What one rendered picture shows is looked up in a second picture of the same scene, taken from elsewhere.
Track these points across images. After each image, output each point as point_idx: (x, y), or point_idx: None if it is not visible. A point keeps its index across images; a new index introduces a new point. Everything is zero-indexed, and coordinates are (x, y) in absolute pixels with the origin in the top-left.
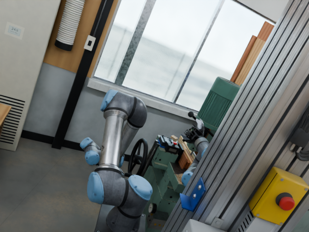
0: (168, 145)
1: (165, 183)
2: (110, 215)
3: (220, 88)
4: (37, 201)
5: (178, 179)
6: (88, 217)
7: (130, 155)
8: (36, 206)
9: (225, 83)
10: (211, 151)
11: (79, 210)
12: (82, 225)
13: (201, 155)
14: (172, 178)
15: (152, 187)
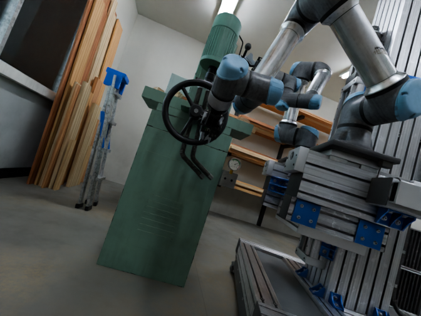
0: None
1: (223, 135)
2: (366, 142)
3: (236, 26)
4: None
5: (247, 122)
6: (46, 289)
7: (165, 112)
8: None
9: (239, 21)
10: (401, 56)
11: (9, 300)
12: (69, 305)
13: (297, 83)
14: (235, 125)
15: (190, 152)
